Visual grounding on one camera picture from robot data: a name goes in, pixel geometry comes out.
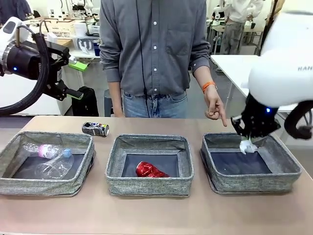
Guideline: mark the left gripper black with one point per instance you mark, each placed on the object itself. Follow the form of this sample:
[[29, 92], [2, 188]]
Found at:
[[24, 61]]

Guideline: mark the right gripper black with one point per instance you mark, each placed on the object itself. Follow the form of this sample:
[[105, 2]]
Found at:
[[259, 120]]

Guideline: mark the white tissue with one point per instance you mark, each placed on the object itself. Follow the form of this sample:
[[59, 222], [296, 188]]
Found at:
[[248, 148]]

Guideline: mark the clear bottle pink label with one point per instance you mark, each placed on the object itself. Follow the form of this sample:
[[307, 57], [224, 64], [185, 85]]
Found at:
[[46, 150]]

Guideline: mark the clear plastic cup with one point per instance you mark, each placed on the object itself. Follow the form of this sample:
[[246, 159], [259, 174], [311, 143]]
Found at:
[[53, 169]]

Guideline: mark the crushed red can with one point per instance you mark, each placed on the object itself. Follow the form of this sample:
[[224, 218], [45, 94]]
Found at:
[[149, 170]]

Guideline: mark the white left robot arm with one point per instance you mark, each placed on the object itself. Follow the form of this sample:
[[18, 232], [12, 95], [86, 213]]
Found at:
[[9, 27]]

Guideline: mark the person's left forearm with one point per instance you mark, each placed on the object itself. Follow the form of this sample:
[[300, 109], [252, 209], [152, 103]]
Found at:
[[201, 73]]

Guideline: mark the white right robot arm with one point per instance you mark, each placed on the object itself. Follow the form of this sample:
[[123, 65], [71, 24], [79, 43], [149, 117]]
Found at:
[[281, 61]]

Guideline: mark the person's right forearm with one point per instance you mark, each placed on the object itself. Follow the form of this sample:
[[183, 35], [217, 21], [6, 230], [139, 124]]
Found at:
[[115, 95]]

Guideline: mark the person's left hand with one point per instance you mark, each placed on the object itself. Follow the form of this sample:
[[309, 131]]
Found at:
[[212, 102]]

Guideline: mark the person's right hand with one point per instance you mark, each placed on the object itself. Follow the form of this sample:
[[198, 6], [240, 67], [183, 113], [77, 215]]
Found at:
[[119, 112]]

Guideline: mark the small white table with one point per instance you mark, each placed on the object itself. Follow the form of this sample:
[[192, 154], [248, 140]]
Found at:
[[93, 60]]

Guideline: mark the black backpack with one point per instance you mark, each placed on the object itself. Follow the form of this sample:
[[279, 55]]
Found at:
[[85, 105]]

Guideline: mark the white desk wooden top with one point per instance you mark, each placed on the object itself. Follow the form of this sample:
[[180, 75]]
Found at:
[[52, 107]]

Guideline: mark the white box with logo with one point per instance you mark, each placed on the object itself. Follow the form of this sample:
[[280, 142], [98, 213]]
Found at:
[[84, 44]]

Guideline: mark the blue drink can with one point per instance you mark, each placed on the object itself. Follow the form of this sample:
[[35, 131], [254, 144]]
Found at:
[[97, 48]]

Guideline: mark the crushed black Pepsi can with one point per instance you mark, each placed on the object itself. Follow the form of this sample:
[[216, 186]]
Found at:
[[94, 129]]

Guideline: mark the white bucket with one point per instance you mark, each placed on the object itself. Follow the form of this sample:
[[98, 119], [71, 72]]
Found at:
[[80, 28]]

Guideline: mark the wooden crate with print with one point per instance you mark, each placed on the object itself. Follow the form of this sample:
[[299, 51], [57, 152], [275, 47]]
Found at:
[[61, 30]]

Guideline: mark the grey fabric basket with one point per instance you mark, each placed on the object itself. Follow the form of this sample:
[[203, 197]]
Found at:
[[254, 184], [36, 187], [146, 187]]

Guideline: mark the white plastic crate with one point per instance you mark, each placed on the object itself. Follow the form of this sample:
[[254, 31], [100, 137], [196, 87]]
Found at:
[[94, 29]]

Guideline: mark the orange wristband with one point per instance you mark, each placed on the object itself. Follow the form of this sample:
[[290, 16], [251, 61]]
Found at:
[[209, 86]]

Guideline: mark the person in grey shirt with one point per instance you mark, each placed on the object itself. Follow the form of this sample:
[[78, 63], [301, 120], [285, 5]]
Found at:
[[151, 49]]

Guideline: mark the bystander in blue shirt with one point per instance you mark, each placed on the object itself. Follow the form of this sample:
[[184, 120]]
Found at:
[[14, 8]]

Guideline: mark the bystander in white shirt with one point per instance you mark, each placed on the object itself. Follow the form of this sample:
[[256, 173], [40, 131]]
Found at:
[[238, 12]]

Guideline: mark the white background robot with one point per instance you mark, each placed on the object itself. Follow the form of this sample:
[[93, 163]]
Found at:
[[217, 11]]

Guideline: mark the bystander in brown top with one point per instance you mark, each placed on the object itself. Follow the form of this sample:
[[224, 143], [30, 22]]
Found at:
[[275, 6]]

